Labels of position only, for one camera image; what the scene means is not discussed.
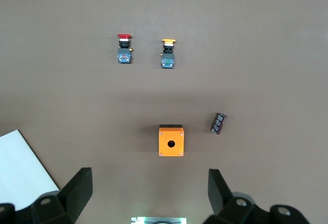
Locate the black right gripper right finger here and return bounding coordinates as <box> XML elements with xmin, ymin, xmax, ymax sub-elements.
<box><xmin>202</xmin><ymin>169</ymin><xmax>312</xmax><ymax>224</ymax></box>

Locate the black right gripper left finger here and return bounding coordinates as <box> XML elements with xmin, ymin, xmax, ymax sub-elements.
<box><xmin>0</xmin><ymin>167</ymin><xmax>93</xmax><ymax>224</ymax></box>

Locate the white drawer cabinet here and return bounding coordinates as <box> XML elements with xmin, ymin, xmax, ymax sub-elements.
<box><xmin>0</xmin><ymin>129</ymin><xmax>60</xmax><ymax>211</ymax></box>

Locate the yellow mushroom push button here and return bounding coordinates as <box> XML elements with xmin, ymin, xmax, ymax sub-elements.
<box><xmin>160</xmin><ymin>38</ymin><xmax>177</xmax><ymax>69</ymax></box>

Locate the red mushroom push button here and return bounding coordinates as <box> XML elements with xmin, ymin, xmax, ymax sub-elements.
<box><xmin>116</xmin><ymin>34</ymin><xmax>134</xmax><ymax>65</ymax></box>

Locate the black cylindrical capacitor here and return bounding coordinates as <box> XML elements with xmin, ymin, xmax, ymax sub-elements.
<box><xmin>210</xmin><ymin>112</ymin><xmax>228</xmax><ymax>135</ymax></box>

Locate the orange button enclosure box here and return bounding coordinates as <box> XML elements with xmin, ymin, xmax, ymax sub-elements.
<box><xmin>158</xmin><ymin>124</ymin><xmax>185</xmax><ymax>157</ymax></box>

